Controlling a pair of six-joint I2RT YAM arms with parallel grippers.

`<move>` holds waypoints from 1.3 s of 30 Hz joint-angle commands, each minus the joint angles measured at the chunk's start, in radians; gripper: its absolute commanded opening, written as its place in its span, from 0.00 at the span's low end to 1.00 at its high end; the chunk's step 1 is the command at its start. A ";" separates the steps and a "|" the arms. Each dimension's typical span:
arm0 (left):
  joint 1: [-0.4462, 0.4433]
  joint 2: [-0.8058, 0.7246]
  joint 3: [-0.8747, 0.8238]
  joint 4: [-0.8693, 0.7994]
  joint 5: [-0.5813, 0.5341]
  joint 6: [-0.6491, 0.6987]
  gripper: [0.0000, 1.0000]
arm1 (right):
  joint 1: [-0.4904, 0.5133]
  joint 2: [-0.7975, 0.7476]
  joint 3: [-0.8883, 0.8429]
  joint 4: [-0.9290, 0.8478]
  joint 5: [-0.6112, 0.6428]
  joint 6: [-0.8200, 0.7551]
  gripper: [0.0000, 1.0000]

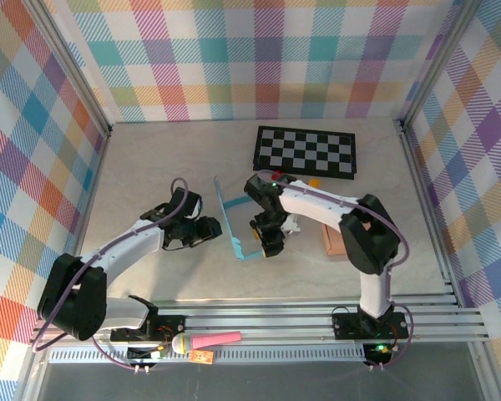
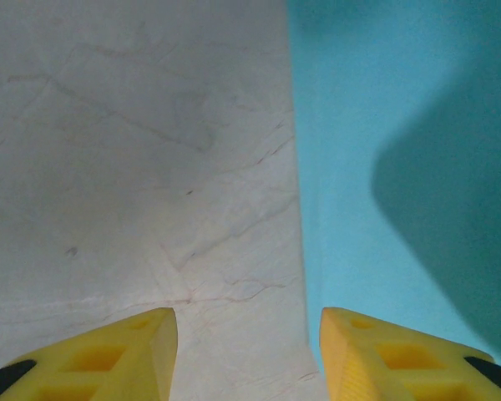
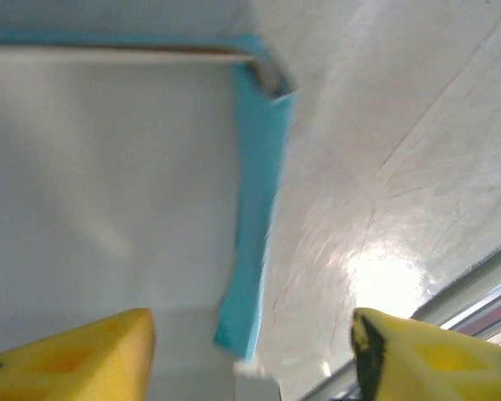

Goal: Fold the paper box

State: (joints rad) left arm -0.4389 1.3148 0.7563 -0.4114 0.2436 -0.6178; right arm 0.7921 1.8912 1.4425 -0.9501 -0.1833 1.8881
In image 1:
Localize blue paper box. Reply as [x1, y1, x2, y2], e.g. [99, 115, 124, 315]
[213, 175, 264, 262]

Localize black and white checkerboard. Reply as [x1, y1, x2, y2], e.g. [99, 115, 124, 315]
[252, 125, 357, 181]

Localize pink microphone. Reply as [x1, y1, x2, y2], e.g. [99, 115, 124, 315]
[171, 331, 242, 354]

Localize small control board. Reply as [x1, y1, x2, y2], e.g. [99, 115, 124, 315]
[127, 344, 170, 364]
[365, 342, 392, 363]

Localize aluminium frame base rails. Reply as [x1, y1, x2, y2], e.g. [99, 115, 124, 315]
[28, 292, 492, 348]

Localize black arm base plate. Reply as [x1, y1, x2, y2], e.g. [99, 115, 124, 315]
[109, 313, 187, 344]
[331, 311, 410, 340]

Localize aluminium side rail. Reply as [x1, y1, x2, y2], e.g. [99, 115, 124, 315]
[58, 124, 114, 312]
[396, 120, 460, 310]

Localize white slotted cable duct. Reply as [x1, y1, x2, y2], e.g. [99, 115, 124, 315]
[49, 348, 371, 363]

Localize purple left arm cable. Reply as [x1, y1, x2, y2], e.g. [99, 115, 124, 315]
[32, 177, 191, 372]

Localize aluminium frame post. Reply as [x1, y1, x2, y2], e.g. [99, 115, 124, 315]
[396, 0, 483, 130]
[24, 0, 112, 137]

